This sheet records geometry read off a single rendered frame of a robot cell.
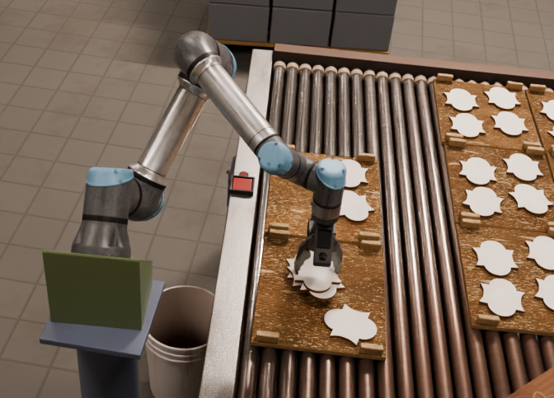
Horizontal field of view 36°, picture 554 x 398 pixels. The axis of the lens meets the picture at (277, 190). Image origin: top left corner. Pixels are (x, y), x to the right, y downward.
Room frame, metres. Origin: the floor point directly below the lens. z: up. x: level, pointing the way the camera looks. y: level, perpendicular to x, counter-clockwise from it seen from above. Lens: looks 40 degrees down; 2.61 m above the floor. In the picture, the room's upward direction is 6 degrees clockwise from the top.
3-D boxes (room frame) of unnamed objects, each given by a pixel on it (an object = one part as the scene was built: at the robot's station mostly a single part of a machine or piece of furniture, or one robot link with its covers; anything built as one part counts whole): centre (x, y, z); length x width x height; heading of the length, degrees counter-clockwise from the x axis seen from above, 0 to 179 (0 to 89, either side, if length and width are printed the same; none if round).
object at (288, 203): (2.04, -0.15, 0.93); 0.41 x 0.35 x 0.02; 0
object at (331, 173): (1.65, -0.13, 1.30); 0.09 x 0.08 x 0.11; 62
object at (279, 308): (1.61, -0.15, 0.93); 0.41 x 0.35 x 0.02; 179
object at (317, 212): (1.64, -0.13, 1.22); 0.08 x 0.08 x 0.05
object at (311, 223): (1.65, -0.13, 1.14); 0.09 x 0.08 x 0.12; 4
